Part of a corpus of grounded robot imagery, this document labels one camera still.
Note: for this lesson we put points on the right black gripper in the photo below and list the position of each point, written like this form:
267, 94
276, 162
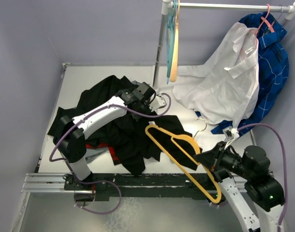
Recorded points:
208, 157

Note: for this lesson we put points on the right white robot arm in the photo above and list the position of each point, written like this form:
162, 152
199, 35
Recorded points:
263, 189

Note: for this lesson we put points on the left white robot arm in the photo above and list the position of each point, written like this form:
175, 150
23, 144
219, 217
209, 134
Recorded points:
72, 133

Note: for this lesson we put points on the white shirt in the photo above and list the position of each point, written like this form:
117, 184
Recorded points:
226, 86

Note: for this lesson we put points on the beige wooden hanger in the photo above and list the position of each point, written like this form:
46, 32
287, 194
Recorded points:
173, 73

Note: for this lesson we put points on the red black plaid shirt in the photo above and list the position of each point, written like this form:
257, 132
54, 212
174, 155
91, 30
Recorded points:
94, 151

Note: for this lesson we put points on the grey shirt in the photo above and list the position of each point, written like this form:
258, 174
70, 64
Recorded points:
136, 101

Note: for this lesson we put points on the blue plaid shirt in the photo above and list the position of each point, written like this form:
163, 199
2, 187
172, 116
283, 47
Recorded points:
273, 74

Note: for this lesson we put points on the teal plastic hanger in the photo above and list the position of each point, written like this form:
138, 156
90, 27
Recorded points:
170, 25

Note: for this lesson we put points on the pink hanger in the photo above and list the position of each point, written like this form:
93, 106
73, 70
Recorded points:
263, 29

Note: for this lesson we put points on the metal clothes rack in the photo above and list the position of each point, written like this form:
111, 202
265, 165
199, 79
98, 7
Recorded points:
169, 4

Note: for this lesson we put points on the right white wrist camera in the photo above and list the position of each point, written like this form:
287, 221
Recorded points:
231, 135

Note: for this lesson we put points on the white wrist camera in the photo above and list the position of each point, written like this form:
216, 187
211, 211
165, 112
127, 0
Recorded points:
158, 103
231, 135

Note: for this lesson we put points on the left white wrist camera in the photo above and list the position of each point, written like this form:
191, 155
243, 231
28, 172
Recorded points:
158, 103

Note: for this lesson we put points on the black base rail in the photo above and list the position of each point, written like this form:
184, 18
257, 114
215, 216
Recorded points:
101, 187

